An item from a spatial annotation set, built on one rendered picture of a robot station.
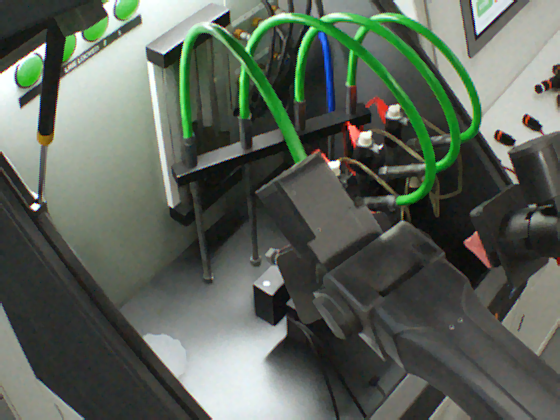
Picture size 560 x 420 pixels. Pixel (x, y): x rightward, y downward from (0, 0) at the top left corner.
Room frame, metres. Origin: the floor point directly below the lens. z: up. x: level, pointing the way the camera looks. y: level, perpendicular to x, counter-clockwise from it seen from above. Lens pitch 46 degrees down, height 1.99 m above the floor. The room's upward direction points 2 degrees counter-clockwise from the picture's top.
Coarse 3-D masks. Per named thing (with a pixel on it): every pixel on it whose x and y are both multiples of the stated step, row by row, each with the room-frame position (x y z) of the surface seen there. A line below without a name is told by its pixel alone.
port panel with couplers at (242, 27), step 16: (224, 0) 1.15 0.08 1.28; (240, 0) 1.17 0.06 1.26; (256, 0) 1.20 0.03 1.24; (272, 0) 1.23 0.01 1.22; (240, 16) 1.17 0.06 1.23; (256, 16) 1.20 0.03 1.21; (240, 32) 1.15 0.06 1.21; (256, 48) 1.20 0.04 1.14; (240, 64) 1.16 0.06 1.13; (272, 64) 1.23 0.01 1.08
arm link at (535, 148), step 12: (552, 132) 0.63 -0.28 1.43; (528, 144) 0.62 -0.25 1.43; (540, 144) 0.60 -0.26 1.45; (552, 144) 0.60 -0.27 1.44; (516, 156) 0.60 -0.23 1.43; (528, 156) 0.60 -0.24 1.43; (540, 156) 0.59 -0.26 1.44; (552, 156) 0.59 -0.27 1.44; (516, 168) 0.60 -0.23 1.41; (528, 168) 0.59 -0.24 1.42; (540, 168) 0.59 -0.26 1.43; (552, 168) 0.58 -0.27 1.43; (528, 180) 0.58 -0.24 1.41; (540, 180) 0.58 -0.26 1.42; (552, 180) 0.58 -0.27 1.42; (528, 192) 0.58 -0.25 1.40; (540, 192) 0.57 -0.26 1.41; (552, 192) 0.57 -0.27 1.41; (528, 204) 0.58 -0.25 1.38
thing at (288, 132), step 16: (192, 32) 0.89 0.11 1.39; (208, 32) 0.85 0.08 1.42; (224, 32) 0.82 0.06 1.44; (192, 48) 0.92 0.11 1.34; (240, 48) 0.79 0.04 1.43; (256, 64) 0.76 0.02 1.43; (256, 80) 0.74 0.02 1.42; (272, 96) 0.72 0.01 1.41; (272, 112) 0.71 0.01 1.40; (192, 128) 0.96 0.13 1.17; (288, 128) 0.69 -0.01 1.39; (288, 144) 0.68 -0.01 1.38
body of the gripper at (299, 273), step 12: (384, 216) 0.51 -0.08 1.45; (384, 228) 0.50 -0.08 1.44; (288, 252) 0.49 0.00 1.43; (276, 264) 0.48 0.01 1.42; (288, 264) 0.48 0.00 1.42; (300, 264) 0.48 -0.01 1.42; (312, 264) 0.47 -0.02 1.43; (288, 276) 0.48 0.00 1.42; (300, 276) 0.48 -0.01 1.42; (312, 276) 0.47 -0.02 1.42; (288, 288) 0.47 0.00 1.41; (300, 288) 0.47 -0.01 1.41; (312, 288) 0.47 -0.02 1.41; (300, 300) 0.46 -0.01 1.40; (300, 312) 0.45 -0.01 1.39; (312, 312) 0.45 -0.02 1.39
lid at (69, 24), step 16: (0, 0) 0.55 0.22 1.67; (16, 0) 0.53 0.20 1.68; (32, 0) 0.52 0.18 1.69; (48, 0) 0.50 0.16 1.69; (64, 0) 0.49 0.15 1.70; (80, 0) 0.48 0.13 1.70; (96, 0) 0.54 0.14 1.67; (0, 16) 0.55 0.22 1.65; (16, 16) 0.54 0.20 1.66; (32, 16) 0.52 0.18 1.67; (48, 16) 0.51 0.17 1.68; (64, 16) 0.54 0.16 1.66; (80, 16) 0.53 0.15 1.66; (96, 16) 0.53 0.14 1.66; (0, 32) 0.56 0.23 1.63; (16, 32) 0.54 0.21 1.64; (64, 32) 0.54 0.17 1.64
